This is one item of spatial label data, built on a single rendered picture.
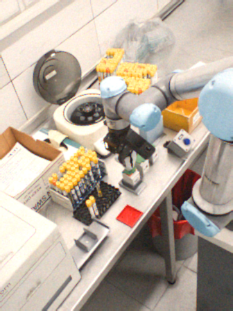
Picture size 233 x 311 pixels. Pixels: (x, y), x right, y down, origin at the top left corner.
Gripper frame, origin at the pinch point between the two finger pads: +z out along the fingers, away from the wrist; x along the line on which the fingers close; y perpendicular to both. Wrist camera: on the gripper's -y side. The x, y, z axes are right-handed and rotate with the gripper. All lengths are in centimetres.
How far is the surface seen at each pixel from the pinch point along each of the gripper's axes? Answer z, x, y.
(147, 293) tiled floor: 97, 3, 1
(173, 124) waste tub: 6.5, -31.8, 3.7
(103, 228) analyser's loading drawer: 5.9, 21.5, -4.1
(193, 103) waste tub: 4.6, -44.5, 2.6
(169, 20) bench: 10, -106, 55
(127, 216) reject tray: 9.7, 11.9, -5.8
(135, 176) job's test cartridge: 3.2, 0.3, -1.5
